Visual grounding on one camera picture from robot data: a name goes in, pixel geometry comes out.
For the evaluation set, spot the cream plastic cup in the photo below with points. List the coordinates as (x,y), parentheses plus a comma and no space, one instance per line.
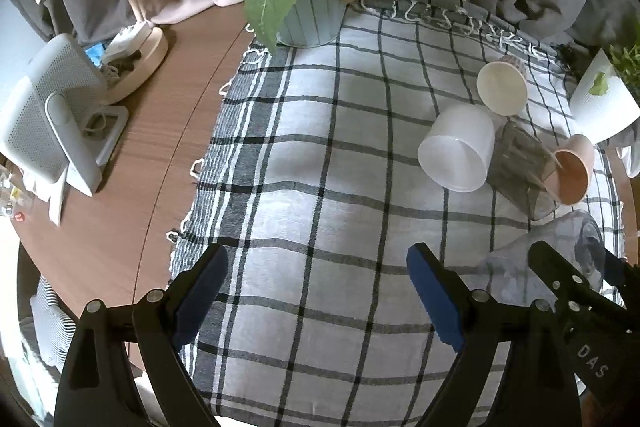
(501,88)

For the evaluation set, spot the striped fabric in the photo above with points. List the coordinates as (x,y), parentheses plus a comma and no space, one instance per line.
(50,322)

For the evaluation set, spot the dark clear glass cup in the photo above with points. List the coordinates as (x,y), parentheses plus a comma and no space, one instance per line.
(517,162)

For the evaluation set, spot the green plant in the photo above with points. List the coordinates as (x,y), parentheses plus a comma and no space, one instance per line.
(625,62)

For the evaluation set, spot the clear plastic cup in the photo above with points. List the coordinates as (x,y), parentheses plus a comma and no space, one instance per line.
(520,257)

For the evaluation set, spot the white desk fan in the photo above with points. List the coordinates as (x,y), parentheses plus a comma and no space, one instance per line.
(47,107)

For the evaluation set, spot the pink plastic cup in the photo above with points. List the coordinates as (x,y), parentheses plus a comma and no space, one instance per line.
(572,172)

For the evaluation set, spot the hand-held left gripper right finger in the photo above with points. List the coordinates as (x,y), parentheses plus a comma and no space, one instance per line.
(434,299)

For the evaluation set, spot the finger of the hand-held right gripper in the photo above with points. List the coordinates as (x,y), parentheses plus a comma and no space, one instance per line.
(560,269)
(616,269)

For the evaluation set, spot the grey checked cloth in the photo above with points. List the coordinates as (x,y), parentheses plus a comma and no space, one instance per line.
(325,167)

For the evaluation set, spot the white translucent cup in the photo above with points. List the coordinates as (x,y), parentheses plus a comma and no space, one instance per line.
(457,147)

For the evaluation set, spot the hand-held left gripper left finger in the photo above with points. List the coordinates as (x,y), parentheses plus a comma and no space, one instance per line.
(202,289)

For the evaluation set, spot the white plant pot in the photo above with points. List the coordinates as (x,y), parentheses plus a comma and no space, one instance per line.
(607,112)

